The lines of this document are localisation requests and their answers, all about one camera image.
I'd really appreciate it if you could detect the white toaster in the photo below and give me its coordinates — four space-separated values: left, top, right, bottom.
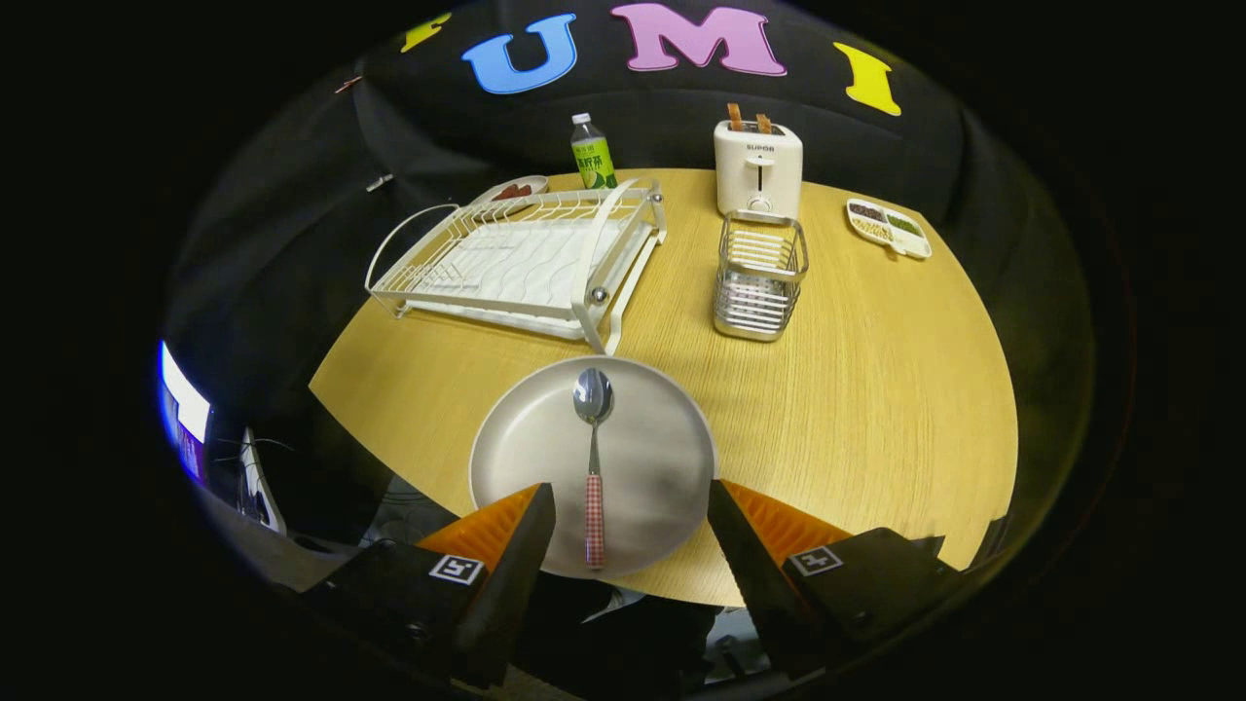
714 119 805 220

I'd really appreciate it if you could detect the metal wire basket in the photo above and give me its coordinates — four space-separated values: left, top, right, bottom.
713 210 810 343

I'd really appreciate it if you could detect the white divided dish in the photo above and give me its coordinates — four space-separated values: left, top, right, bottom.
845 199 934 260

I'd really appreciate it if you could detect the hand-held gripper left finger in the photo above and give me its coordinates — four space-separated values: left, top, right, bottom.
302 482 557 687

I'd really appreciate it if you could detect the lit monitor screen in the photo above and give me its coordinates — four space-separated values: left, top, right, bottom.
158 339 212 485

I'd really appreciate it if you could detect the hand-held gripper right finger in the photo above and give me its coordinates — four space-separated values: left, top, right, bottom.
707 478 965 680

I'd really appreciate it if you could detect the grey round plate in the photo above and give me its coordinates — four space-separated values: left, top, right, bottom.
468 355 719 579

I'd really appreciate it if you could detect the black backdrop cloth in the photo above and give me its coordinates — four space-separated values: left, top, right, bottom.
161 0 1096 546

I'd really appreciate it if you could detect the green label drink bottle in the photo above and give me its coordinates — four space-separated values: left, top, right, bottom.
569 113 618 191

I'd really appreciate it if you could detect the white device with cables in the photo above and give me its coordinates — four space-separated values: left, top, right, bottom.
238 426 289 535

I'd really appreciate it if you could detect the small beige plate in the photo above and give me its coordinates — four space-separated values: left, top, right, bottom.
470 175 549 207

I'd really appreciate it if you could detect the spoon with red checked handle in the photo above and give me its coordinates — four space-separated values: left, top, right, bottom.
572 367 615 572

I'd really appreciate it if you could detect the white wire dish rack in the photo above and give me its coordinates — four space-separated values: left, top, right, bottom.
365 177 669 356

